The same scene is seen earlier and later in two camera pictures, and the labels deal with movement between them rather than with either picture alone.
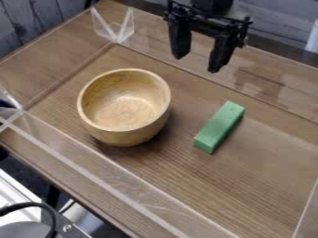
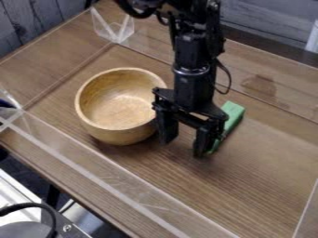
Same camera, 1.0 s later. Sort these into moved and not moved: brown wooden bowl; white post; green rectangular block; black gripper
Moved: black gripper
Not moved: green rectangular block; white post; brown wooden bowl
